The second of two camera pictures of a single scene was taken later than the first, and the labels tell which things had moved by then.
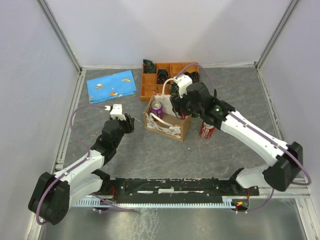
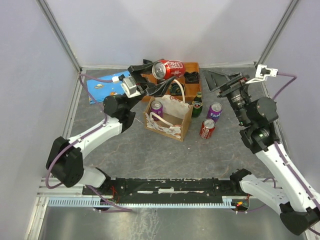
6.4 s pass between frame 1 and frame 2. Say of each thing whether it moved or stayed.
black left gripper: moved
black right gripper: moved
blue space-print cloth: stayed
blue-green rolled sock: stayed
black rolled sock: stayed
